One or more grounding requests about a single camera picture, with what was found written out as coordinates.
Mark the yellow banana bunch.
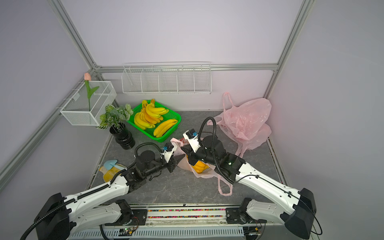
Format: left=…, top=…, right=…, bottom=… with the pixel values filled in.
left=132, top=98, right=179, bottom=138
left=187, top=157, right=210, bottom=174

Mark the printed pink plastic bag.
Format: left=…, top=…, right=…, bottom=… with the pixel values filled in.
left=171, top=138, right=233, bottom=197

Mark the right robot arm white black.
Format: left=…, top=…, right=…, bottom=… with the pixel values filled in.
left=182, top=133, right=317, bottom=240

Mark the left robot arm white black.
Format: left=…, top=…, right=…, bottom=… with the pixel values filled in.
left=21, top=149, right=185, bottom=240

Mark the plain pink plastic bag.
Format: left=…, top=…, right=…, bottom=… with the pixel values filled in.
left=215, top=92, right=272, bottom=158

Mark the yellow banana bunch in basket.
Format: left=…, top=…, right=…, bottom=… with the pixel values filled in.
left=132, top=98, right=179, bottom=138

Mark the yellow white work glove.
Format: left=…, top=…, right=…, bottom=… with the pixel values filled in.
left=99, top=164, right=126, bottom=183

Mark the green plastic basket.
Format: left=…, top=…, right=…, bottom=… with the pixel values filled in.
left=125, top=100, right=182, bottom=144

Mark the green potted plant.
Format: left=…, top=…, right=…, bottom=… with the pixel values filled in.
left=96, top=104, right=134, bottom=133

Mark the pink artificial tulip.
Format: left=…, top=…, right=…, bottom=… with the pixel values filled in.
left=84, top=73, right=99, bottom=111

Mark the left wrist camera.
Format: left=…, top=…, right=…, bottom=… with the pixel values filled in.
left=163, top=142, right=177, bottom=163

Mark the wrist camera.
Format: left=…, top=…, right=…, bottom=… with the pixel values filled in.
left=183, top=129, right=201, bottom=153
left=163, top=142, right=177, bottom=163

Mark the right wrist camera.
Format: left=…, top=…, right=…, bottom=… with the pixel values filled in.
left=183, top=129, right=201, bottom=153

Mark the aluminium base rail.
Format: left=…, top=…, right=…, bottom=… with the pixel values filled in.
left=56, top=204, right=271, bottom=240

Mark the white wire shelf back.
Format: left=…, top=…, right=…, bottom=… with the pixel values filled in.
left=121, top=62, right=212, bottom=94

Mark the white wire basket left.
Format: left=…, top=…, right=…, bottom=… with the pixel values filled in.
left=60, top=81, right=117, bottom=127

